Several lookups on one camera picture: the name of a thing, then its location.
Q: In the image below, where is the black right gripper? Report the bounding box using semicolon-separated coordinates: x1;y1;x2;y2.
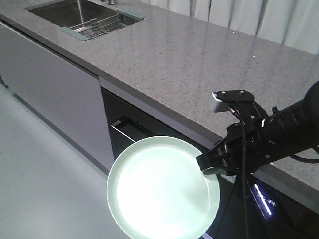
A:
196;121;272;176

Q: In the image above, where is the light green round plate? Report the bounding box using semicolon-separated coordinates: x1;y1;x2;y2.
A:
107;136;220;239

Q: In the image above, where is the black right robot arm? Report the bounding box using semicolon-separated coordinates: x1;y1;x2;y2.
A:
196;83;319;176

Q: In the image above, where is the green metal dish rack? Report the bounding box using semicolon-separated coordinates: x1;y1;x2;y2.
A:
60;10;145;41

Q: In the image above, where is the built-in dark appliance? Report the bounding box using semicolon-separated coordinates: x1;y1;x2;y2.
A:
102;84;319;239

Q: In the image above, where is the grey kitchen cabinet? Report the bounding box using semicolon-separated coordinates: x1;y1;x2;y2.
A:
0;23;114;169

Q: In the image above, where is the white pleated curtain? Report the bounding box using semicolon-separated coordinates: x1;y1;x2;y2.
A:
147;0;319;55

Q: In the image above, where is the stainless steel sink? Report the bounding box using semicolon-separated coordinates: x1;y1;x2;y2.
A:
27;0;129;27

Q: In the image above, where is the chrome kitchen faucet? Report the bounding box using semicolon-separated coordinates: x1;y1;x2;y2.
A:
100;0;117;5

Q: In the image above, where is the black camera cable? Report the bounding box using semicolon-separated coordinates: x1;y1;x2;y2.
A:
219;104;319;239

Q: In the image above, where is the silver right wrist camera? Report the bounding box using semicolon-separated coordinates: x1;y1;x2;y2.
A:
208;90;255;113

